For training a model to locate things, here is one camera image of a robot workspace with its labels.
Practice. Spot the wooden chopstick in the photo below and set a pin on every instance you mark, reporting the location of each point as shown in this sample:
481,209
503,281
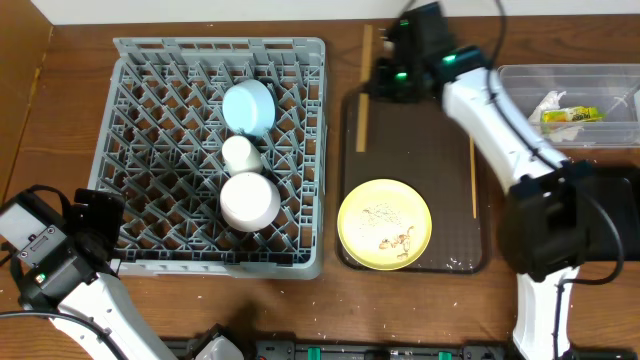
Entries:
472,159
363,101

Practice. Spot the white tissue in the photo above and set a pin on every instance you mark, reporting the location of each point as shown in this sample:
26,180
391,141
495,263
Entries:
555,132

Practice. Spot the grey plastic dish rack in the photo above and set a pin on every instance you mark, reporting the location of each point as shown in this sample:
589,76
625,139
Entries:
160,147

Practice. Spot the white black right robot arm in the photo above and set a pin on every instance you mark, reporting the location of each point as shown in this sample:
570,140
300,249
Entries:
544,234

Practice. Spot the white plastic cup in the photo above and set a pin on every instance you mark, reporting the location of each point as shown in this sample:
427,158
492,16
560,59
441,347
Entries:
240,156

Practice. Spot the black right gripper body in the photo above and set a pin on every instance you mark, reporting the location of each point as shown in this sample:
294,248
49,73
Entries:
388,84

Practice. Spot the yellow pandan cake wrapper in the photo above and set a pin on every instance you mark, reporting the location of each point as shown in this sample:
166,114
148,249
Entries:
576,114

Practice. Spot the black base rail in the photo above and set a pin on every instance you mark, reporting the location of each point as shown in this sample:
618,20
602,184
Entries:
285,346

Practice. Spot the clear plastic waste bin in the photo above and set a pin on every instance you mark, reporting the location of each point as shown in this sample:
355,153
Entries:
612,88

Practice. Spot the black waste bin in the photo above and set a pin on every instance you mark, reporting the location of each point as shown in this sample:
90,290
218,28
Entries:
616,189

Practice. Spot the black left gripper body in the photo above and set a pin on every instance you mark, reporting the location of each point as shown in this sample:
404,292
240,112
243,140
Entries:
100,215

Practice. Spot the pink bowl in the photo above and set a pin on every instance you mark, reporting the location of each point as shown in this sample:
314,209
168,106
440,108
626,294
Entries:
249,202

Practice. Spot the light blue bowl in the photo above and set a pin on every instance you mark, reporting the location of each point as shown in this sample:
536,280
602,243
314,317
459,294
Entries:
249,108

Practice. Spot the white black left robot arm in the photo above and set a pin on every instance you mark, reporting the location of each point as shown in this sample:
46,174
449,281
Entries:
103,320

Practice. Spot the dark brown serving tray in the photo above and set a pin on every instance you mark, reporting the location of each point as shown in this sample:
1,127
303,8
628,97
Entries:
417,145

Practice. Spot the yellow plate with crumbs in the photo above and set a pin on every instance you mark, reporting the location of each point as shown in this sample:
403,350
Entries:
384,224

